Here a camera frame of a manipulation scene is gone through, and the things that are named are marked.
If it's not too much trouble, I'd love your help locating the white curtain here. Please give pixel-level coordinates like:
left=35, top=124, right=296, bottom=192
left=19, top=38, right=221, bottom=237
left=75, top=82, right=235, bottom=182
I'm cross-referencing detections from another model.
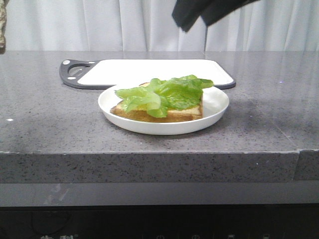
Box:
left=3, top=0, right=319, bottom=51

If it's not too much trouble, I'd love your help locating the white round plate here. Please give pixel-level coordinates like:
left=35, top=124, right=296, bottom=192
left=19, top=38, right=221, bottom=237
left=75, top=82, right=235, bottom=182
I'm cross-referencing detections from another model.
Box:
left=98, top=85, right=229, bottom=135

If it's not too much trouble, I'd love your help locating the green lettuce leaf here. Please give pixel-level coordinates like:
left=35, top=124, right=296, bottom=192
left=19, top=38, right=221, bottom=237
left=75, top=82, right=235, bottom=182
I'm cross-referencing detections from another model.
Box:
left=114, top=74, right=214, bottom=119

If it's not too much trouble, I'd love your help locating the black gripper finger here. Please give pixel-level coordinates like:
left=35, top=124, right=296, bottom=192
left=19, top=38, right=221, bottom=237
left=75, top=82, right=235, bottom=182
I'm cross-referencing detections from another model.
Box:
left=171, top=0, right=215, bottom=32
left=201, top=0, right=256, bottom=26

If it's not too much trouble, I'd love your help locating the bread slice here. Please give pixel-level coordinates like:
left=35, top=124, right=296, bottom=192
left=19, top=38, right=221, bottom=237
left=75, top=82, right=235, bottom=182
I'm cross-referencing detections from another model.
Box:
left=0, top=0, right=7, bottom=54
left=110, top=82, right=203, bottom=123

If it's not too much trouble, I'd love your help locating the white cutting board black rim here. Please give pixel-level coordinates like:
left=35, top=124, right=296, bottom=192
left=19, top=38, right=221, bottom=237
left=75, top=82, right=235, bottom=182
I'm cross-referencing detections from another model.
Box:
left=59, top=59, right=236, bottom=90

